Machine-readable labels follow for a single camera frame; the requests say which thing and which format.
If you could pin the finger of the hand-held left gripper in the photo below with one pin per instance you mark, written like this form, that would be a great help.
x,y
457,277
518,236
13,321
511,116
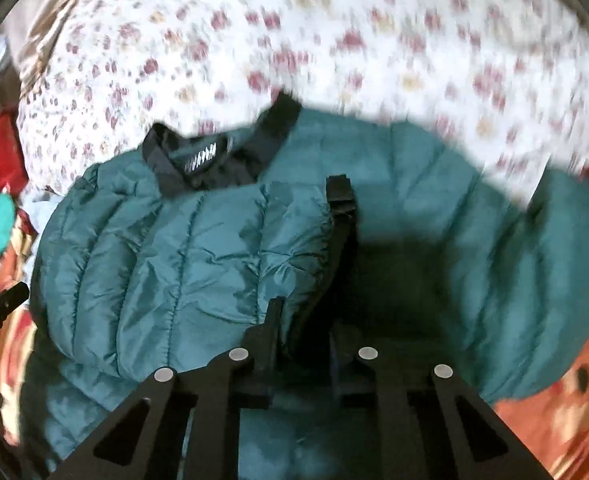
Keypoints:
x,y
2,306

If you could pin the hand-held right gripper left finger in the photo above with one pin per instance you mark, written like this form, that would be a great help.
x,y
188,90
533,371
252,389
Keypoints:
x,y
273,317

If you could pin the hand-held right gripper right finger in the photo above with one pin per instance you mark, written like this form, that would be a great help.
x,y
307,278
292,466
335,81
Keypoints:
x,y
338,347

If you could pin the teal puffer jacket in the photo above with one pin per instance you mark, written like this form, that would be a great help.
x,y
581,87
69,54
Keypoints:
x,y
174,240

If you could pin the beige satin bed valance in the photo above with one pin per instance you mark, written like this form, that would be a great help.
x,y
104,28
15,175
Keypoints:
x,y
49,15

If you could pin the floral bedsheet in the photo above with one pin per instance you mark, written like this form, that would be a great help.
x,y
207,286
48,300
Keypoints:
x,y
374,35

